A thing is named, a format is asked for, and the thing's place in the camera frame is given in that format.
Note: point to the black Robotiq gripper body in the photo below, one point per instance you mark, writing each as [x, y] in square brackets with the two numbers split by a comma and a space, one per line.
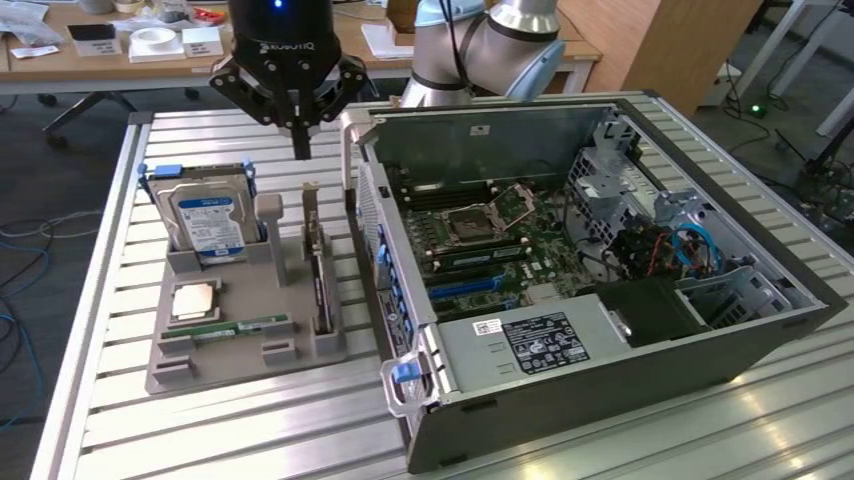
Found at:
[288, 30]

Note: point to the black graphics card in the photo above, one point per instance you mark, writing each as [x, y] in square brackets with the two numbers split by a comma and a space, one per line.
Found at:
[320, 280]

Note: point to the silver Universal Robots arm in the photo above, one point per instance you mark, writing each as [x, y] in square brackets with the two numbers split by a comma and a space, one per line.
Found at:
[521, 25]

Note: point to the light wooden office desk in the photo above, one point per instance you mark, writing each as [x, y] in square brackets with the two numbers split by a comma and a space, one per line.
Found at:
[381, 67]
[101, 67]

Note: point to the stack of white papers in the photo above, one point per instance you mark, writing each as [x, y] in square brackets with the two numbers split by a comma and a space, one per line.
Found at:
[384, 45]

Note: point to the small red item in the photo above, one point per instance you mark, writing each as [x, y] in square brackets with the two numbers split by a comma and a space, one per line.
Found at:
[207, 17]

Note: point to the white labelled box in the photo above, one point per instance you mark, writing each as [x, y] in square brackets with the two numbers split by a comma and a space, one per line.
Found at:
[201, 35]

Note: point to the flat white box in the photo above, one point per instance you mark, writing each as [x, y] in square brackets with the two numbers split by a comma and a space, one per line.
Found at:
[174, 56]

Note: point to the white tape roll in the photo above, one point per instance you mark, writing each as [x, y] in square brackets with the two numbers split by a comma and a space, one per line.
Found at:
[153, 46]

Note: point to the dark plastic bag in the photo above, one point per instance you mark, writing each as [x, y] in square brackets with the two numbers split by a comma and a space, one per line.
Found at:
[170, 15]

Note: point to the beige tape roll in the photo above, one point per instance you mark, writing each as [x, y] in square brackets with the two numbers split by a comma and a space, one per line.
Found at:
[127, 6]

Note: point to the black chair base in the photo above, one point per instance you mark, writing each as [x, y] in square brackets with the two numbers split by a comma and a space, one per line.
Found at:
[81, 107]

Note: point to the white box with black top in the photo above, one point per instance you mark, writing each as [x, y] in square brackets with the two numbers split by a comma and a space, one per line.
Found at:
[94, 32]

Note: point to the hard disk with blue caddy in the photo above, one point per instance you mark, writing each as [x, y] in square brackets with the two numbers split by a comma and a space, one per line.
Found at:
[207, 220]

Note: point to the grey cup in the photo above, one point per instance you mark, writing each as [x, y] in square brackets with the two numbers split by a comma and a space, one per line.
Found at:
[97, 6]

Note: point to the blue card retention latch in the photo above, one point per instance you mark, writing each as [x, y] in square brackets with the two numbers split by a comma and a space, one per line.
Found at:
[392, 280]
[382, 247]

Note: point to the white card with red print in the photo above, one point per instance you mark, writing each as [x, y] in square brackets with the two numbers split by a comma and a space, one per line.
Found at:
[34, 51]

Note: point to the CPU socket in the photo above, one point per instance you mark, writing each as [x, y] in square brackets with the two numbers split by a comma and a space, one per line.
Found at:
[470, 225]

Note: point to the metal socket cover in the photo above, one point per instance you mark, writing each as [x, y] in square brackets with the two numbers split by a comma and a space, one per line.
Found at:
[517, 200]

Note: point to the clear plastic bag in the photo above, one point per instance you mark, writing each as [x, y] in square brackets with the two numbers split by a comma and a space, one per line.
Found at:
[23, 25]

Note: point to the silver CPU chip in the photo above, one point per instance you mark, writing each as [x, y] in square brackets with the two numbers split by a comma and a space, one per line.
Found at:
[194, 302]

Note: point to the blue expansion slot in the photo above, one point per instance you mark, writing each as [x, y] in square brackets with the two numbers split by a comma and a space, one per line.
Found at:
[461, 289]

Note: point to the silver metal disk bay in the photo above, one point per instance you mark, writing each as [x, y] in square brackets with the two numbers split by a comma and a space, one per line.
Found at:
[601, 200]
[735, 300]

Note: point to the silver chipset heat sink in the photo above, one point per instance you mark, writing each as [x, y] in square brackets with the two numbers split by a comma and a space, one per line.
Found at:
[544, 294]

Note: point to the wooden cabinet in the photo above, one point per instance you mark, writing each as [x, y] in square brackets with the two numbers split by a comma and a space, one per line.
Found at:
[681, 50]

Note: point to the grey plastic parts rack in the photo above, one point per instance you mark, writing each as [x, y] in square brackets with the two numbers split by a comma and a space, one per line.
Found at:
[227, 360]

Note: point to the black power connector bundle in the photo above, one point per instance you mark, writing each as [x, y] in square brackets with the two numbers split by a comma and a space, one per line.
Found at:
[630, 250]

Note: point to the silver power supply unit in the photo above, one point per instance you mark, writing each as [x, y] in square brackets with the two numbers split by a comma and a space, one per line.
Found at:
[468, 350]

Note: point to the white control box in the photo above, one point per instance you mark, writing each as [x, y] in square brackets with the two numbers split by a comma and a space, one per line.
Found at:
[729, 90]

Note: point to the black device with green light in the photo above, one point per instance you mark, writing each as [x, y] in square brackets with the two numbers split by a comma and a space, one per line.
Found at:
[757, 110]

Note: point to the black plastic fan shroud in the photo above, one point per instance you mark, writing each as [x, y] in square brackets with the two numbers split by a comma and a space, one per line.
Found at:
[650, 312]

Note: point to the open dark grey PC case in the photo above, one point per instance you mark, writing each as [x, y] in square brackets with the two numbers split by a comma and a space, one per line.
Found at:
[601, 400]

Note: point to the white table frame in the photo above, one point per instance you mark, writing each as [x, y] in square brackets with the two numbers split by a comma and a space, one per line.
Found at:
[775, 30]

